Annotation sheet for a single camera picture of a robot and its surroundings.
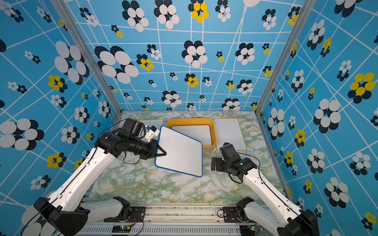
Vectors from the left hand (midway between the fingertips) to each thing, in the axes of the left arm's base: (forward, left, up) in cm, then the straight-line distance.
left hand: (167, 151), depth 66 cm
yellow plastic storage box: (+39, -24, -24) cm, 52 cm away
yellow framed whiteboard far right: (+33, -39, -28) cm, 58 cm away
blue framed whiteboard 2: (+9, -6, -20) cm, 23 cm away
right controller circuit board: (-27, -39, -27) cm, 55 cm away
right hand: (+3, -27, -17) cm, 32 cm away
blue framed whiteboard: (+30, -18, -27) cm, 44 cm away
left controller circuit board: (-26, +24, -30) cm, 47 cm away
